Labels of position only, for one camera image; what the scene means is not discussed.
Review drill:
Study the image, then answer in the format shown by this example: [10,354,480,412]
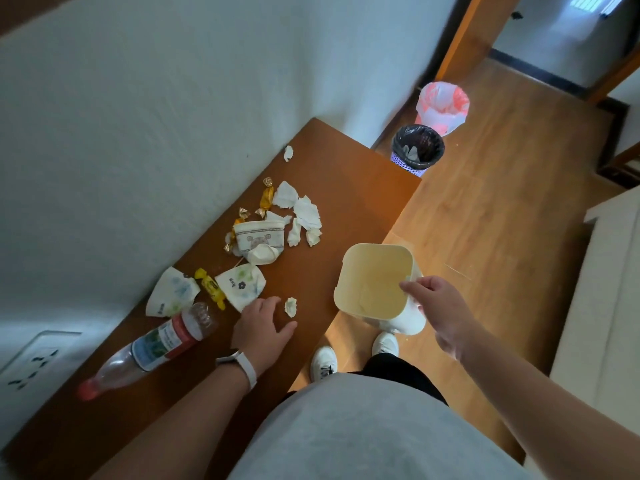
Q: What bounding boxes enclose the person's right hand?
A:
[399,276,481,360]

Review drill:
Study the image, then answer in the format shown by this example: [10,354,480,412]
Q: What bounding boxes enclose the white floral tissue packet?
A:
[145,267,201,318]

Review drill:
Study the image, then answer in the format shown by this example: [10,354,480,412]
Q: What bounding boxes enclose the white wristband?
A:
[215,350,258,392]

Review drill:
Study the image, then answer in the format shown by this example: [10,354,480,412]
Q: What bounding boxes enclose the black trousers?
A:
[285,353,448,406]

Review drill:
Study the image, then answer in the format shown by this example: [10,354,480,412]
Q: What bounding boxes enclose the clear plastic bottle red cap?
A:
[76,302,219,402]

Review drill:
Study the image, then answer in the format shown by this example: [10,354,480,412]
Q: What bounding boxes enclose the crushed white paper cup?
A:
[233,220,287,266]

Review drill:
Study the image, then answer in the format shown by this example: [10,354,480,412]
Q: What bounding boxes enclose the person's right forearm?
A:
[457,324,640,480]

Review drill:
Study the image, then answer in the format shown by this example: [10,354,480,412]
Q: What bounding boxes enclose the white tissue packet black flower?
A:
[215,263,267,313]

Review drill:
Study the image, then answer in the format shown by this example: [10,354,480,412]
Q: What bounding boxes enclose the white left shoe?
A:
[309,346,338,383]

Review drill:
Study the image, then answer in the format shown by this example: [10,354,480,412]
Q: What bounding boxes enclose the person's left hand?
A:
[231,296,298,378]

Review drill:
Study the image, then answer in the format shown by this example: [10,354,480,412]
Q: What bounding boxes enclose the waste basket with black bag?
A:
[390,124,446,178]

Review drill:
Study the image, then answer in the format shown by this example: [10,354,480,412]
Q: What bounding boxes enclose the grey shirt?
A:
[227,373,541,480]

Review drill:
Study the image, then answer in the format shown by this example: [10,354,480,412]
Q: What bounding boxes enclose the white right shoe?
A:
[371,332,400,357]

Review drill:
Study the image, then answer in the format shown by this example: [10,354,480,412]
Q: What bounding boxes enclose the white wall socket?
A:
[0,331,82,393]

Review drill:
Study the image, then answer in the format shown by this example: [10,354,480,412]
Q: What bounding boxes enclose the dark wooden furniture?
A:
[597,142,640,189]

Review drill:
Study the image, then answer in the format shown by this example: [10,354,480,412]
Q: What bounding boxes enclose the window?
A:
[570,0,628,16]

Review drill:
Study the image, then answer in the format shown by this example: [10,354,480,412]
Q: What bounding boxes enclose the white shoe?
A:
[309,346,338,383]
[371,332,400,357]

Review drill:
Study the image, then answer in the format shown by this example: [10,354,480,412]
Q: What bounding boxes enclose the yellow candy wrapper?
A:
[194,268,227,311]

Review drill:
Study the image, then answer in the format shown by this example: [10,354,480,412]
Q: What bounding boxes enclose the person's left forearm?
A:
[90,364,251,480]

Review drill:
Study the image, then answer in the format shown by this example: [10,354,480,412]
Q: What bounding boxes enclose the gold candy wrapper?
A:
[255,177,275,219]
[223,208,251,253]

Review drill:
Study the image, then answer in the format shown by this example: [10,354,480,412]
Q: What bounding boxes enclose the waste bin with pink bag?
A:
[415,82,471,137]

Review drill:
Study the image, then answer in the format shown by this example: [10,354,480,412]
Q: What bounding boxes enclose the cream plastic waste bin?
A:
[333,243,427,336]

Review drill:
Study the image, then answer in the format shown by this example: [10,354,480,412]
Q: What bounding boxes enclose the white furniture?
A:
[522,185,640,480]

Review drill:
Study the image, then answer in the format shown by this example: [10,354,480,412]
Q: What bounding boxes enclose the wooden door frame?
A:
[435,0,526,84]

